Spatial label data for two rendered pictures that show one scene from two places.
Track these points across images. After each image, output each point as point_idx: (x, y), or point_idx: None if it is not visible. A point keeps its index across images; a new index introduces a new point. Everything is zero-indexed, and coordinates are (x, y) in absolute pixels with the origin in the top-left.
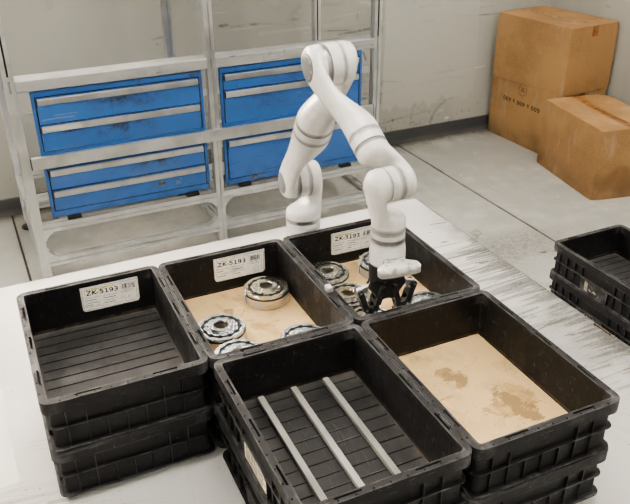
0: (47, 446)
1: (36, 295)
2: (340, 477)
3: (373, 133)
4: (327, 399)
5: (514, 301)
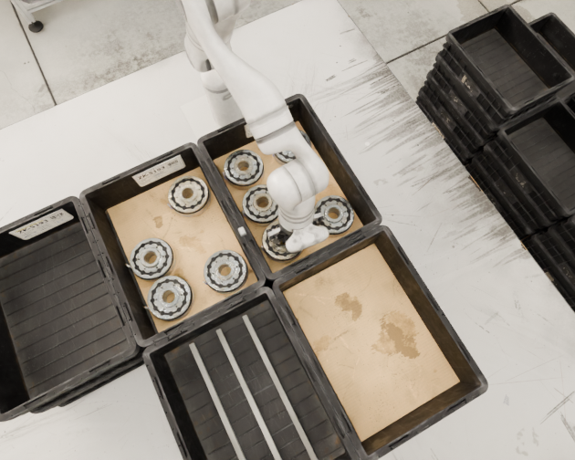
0: None
1: None
2: (257, 433)
3: (277, 125)
4: (246, 339)
5: (406, 148)
